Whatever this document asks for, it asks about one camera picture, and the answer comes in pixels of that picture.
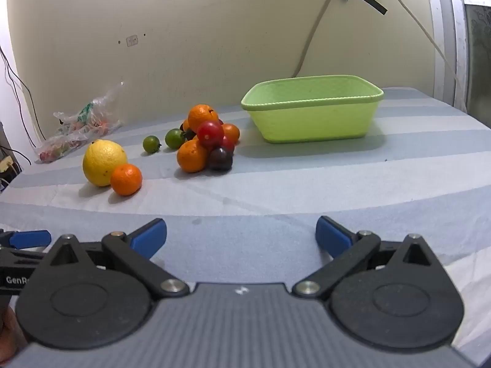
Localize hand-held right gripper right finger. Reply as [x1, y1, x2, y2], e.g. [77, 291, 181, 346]
[292, 216, 442, 300]

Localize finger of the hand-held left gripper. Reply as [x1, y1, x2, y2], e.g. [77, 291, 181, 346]
[0, 229, 52, 264]

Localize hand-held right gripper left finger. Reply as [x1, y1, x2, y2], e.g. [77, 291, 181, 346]
[49, 218, 189, 300]

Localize orange mandarin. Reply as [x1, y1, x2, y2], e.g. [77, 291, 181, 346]
[188, 104, 220, 134]
[177, 139, 210, 173]
[110, 163, 143, 196]

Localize large yellow lemon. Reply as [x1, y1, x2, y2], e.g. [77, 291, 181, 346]
[82, 139, 128, 187]

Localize large green tomato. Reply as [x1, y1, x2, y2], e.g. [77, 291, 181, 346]
[165, 128, 187, 150]

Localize green plastic basket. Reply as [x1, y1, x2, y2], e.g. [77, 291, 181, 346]
[241, 75, 385, 145]

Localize large red tomato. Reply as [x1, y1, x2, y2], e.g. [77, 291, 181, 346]
[197, 121, 225, 149]

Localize person's left hand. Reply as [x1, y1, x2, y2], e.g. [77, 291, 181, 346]
[0, 307, 28, 360]

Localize striped bed sheet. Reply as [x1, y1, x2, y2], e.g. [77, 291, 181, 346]
[0, 86, 491, 366]

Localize clear plastic bag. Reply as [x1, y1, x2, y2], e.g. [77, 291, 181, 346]
[36, 82, 125, 164]

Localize frosted window glass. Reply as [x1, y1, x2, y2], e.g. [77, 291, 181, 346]
[456, 0, 491, 128]

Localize black cables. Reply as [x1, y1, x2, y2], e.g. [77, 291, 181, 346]
[0, 46, 47, 165]

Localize white cable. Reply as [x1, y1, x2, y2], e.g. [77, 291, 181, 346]
[374, 0, 466, 112]

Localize aluminium window frame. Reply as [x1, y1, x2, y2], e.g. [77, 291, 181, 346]
[426, 0, 491, 113]

